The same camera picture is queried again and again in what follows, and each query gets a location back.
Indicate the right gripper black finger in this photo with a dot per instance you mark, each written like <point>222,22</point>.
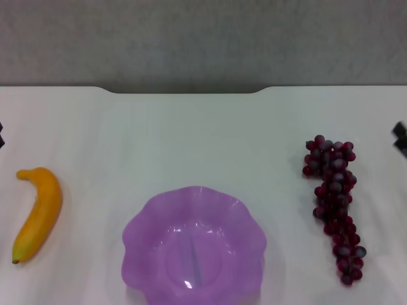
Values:
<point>401,128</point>
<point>402,146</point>

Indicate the yellow banana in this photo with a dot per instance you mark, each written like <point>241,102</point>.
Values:
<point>41,209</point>

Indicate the purple wavy plastic bowl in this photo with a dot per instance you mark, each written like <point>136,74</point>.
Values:
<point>194,244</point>

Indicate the dark red grape bunch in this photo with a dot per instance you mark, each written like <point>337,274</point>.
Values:
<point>334,190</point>

